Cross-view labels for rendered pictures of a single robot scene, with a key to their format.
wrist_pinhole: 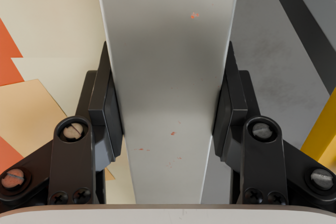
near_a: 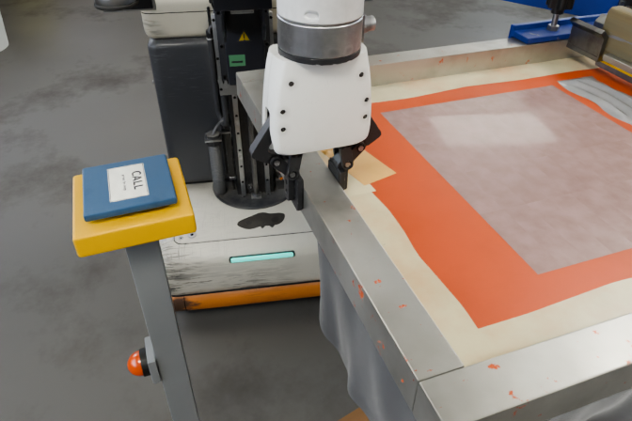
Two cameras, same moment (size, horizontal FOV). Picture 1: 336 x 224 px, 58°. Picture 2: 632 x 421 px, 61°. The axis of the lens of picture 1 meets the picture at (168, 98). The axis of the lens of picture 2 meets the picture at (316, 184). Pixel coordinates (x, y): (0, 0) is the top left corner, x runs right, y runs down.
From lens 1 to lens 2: 0.46 m
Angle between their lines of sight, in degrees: 18
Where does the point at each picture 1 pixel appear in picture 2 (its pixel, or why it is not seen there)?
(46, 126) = (356, 167)
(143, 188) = not seen: hidden behind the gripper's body
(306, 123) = not seen: outside the picture
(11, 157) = (370, 148)
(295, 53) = (31, 356)
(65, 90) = (352, 183)
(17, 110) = (371, 171)
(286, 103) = (19, 282)
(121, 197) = not seen: hidden behind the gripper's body
